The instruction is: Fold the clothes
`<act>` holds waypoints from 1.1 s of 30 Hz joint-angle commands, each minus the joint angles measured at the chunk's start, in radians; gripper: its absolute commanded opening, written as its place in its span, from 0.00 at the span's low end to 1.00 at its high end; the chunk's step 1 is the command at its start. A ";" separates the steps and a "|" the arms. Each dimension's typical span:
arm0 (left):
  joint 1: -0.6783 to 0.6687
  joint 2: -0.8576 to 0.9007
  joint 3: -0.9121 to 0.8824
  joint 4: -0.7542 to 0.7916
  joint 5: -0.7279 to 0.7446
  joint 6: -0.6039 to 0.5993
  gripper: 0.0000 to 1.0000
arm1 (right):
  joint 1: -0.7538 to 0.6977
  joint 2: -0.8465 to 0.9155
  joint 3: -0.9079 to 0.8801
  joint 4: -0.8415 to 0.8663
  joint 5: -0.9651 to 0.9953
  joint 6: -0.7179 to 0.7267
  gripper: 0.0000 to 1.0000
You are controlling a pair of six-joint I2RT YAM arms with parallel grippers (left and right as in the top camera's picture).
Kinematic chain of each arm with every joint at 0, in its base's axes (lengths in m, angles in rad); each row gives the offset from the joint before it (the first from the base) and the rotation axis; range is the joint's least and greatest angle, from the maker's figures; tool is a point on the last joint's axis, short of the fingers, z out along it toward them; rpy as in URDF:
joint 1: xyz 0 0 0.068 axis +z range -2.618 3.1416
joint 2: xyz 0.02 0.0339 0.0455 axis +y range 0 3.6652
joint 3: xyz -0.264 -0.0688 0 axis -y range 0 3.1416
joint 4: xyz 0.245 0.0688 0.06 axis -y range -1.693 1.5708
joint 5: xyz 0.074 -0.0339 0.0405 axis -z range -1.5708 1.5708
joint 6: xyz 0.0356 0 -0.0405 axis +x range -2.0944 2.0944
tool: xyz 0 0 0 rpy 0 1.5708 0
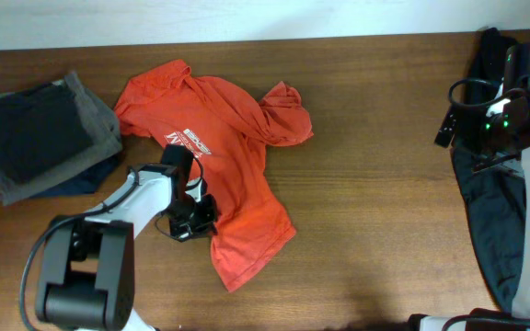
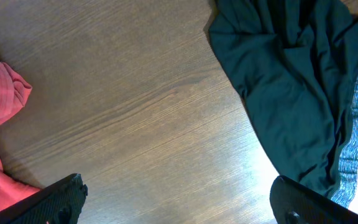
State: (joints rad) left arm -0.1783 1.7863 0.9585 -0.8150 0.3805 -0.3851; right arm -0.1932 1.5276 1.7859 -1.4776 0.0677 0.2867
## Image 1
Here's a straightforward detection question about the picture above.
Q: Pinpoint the folded navy blue shirt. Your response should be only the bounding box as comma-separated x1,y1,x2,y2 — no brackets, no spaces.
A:
0,154,121,200

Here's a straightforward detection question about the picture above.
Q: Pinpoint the orange printed t-shirt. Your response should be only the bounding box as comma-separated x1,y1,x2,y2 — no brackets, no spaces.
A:
114,60,313,292

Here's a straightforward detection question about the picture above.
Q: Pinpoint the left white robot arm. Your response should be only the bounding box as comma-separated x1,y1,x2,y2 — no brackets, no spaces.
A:
27,144,217,330

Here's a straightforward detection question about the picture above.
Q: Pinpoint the folded light grey shirt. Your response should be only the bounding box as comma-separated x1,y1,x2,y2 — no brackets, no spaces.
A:
0,73,122,205

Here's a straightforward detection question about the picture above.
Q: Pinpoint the black garment on table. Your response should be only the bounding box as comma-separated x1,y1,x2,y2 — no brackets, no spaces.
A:
451,28,525,314

